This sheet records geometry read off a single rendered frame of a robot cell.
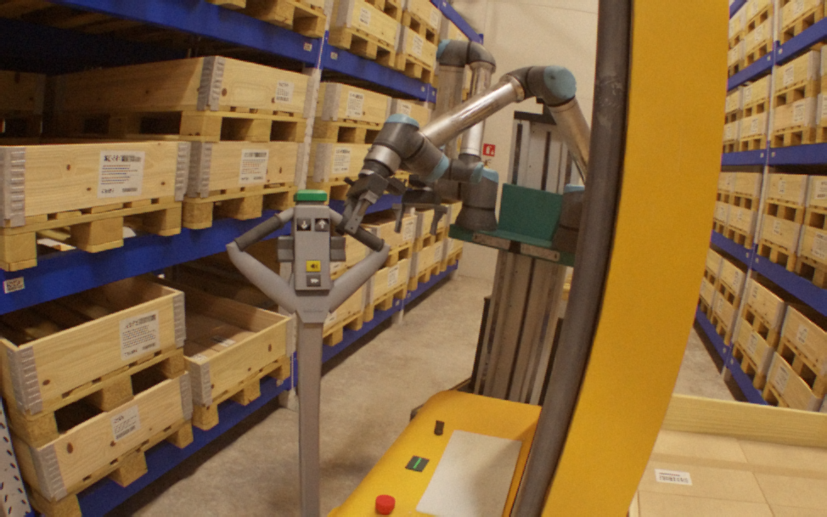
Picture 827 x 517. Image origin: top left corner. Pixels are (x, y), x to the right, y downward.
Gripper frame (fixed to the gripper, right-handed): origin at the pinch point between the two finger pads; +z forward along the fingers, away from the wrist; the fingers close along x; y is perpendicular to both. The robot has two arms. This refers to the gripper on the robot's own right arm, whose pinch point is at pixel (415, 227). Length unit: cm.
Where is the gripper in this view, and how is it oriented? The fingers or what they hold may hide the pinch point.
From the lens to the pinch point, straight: 192.6
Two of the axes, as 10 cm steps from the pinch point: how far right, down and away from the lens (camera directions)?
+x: -9.1, -0.8, 4.1
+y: 3.7, 2.7, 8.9
